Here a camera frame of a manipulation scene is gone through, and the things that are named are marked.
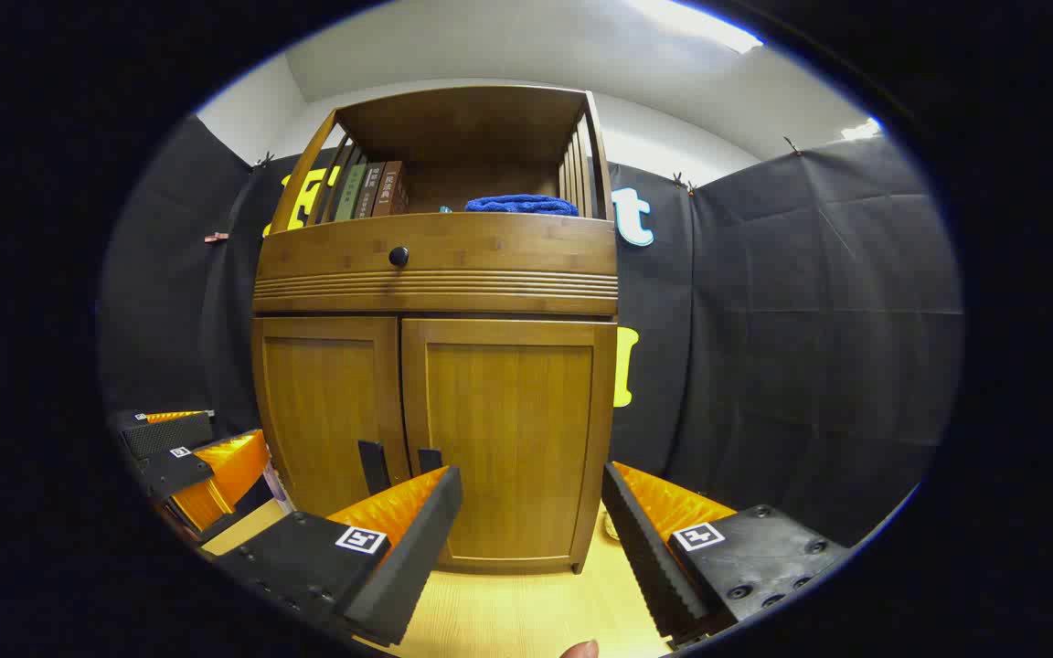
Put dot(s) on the wooden cabinet door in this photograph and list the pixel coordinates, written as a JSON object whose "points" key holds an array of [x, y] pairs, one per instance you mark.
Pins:
{"points": [[325, 402], [517, 429]]}

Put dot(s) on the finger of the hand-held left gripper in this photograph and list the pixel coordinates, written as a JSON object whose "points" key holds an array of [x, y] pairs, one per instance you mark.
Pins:
{"points": [[165, 434], [216, 480]]}

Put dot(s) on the wooden double-door shoe cabinet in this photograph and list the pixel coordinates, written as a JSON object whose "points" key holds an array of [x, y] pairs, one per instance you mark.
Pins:
{"points": [[462, 123]]}

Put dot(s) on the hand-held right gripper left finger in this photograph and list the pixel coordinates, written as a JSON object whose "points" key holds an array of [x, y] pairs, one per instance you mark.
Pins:
{"points": [[417, 548]]}

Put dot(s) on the black backdrop cloth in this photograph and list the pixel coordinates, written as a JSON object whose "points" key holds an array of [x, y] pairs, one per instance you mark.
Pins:
{"points": [[810, 320]]}

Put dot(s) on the dark brown book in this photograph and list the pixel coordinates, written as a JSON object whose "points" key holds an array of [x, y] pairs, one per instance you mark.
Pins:
{"points": [[369, 190]]}

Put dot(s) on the green book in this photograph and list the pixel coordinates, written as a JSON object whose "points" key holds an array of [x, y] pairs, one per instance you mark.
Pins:
{"points": [[349, 194]]}

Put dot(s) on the ceiling light panel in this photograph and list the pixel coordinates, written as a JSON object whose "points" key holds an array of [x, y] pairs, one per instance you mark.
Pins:
{"points": [[700, 23], [861, 130]]}

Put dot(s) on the folded blue towel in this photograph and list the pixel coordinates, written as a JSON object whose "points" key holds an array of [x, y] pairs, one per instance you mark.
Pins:
{"points": [[522, 205]]}

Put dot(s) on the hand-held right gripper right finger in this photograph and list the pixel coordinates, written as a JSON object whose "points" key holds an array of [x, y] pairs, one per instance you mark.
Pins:
{"points": [[645, 557]]}

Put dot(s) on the reddish brown book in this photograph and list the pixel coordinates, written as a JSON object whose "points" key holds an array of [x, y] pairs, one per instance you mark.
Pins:
{"points": [[391, 187]]}

